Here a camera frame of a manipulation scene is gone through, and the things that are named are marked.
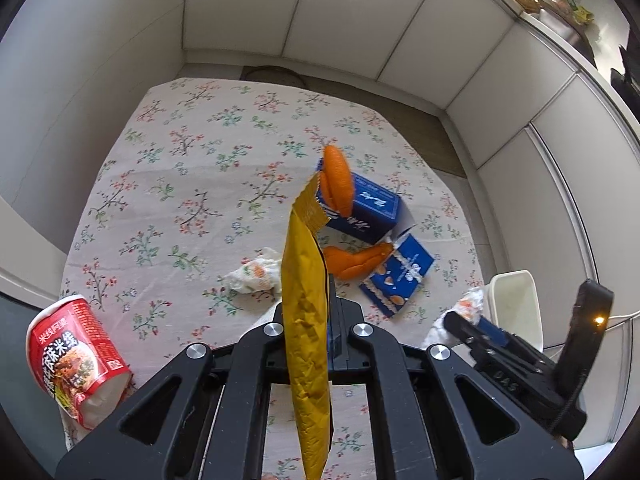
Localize floral tablecloth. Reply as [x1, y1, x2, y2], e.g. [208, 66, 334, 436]
[59, 77, 490, 480]

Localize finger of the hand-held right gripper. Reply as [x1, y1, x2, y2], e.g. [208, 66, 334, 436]
[476, 316, 521, 356]
[443, 311, 493, 358]

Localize green snack bag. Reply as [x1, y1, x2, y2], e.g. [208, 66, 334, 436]
[554, 0, 596, 27]

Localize flat blue almond box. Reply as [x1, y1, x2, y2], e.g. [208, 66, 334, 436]
[358, 232, 435, 317]

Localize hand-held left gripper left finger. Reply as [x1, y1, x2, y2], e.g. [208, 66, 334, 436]
[55, 301, 289, 480]

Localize white trash bin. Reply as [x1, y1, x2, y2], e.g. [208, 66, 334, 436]
[487, 270, 547, 352]

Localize yellow snack packet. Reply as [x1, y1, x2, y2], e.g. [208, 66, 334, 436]
[280, 172, 335, 480]

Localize blue carton box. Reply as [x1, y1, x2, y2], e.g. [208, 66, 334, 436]
[315, 157, 417, 247]

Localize red instant noodle cup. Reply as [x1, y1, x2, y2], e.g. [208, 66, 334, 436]
[26, 295, 134, 432]

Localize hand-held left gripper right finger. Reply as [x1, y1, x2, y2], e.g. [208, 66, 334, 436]
[326, 274, 584, 480]

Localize orange peel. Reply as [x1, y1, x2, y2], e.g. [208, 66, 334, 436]
[319, 145, 356, 217]
[322, 241, 394, 281]

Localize white kitchen cabinet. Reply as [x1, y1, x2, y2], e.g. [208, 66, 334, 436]
[181, 0, 640, 453]

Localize white paper wrapper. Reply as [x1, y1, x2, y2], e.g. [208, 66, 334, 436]
[421, 285, 489, 350]
[222, 247, 284, 297]

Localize dark round floor mat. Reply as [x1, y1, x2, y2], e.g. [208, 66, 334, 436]
[240, 65, 309, 89]

